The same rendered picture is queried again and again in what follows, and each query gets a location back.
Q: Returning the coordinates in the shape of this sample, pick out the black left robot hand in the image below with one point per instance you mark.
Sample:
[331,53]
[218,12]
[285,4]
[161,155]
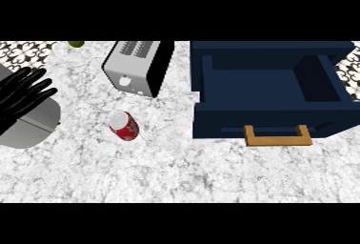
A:
[21,92]

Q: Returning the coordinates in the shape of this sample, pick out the red can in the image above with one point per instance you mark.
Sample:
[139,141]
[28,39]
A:
[125,127]

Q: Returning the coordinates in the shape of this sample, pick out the dark blue drawer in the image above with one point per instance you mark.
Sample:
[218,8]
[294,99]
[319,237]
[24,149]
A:
[271,105]

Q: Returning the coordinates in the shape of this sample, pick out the green fruit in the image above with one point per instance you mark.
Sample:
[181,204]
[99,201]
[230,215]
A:
[75,43]

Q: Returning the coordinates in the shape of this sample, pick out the silver toaster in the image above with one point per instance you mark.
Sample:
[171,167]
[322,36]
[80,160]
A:
[136,68]

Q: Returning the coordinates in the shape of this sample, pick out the dark blue cabinet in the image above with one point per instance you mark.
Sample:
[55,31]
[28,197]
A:
[263,52]

